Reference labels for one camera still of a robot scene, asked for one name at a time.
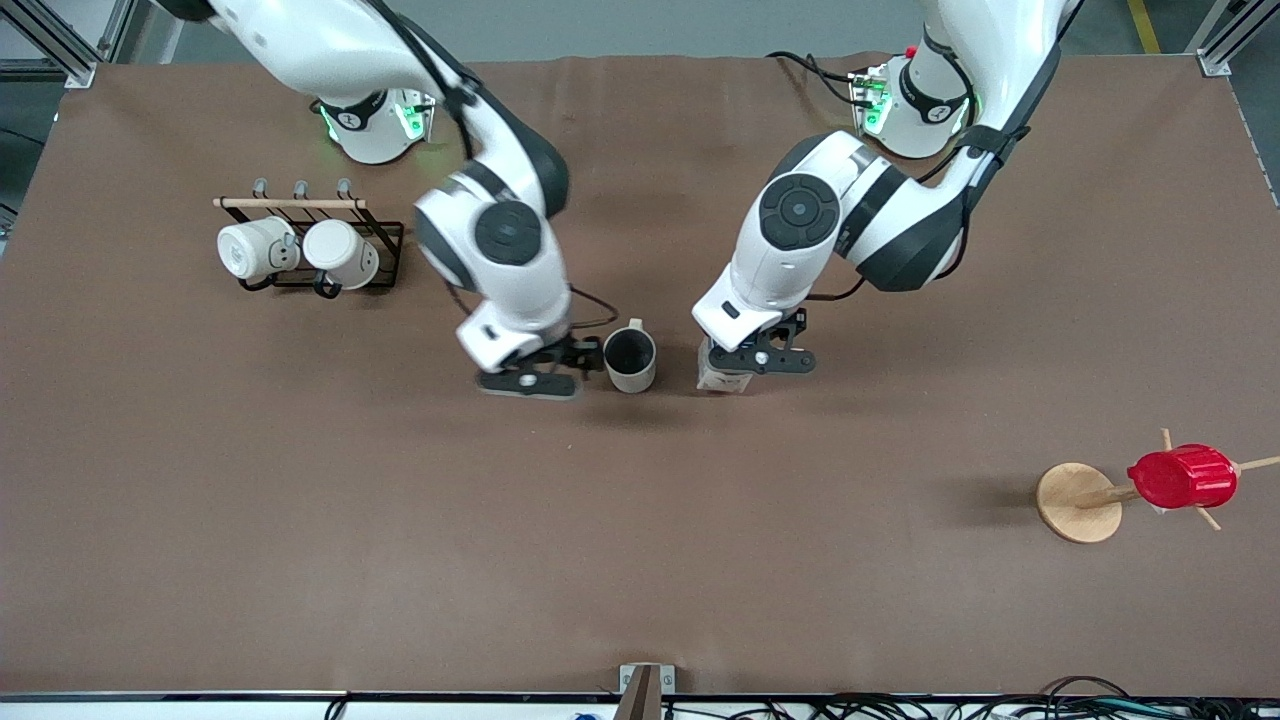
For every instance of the blue white milk carton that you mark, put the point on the blue white milk carton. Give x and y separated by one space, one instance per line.
722 382

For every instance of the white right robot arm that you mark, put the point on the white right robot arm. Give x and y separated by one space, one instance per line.
500 240

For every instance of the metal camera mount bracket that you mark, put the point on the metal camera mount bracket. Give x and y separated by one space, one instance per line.
645 685

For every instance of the aluminium frame post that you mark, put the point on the aluminium frame post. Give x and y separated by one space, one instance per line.
60 45
1228 40

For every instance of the white mug with face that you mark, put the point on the white mug with face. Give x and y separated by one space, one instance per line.
252 250

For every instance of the red plastic cup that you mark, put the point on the red plastic cup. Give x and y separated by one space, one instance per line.
1183 478

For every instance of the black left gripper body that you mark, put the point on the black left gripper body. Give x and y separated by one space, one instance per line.
795 326

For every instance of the wooden mug tree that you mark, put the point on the wooden mug tree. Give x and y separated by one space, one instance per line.
1078 503

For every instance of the grey ceramic mug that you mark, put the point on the grey ceramic mug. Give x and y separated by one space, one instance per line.
630 362

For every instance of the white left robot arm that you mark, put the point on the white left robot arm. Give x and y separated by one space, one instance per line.
800 215

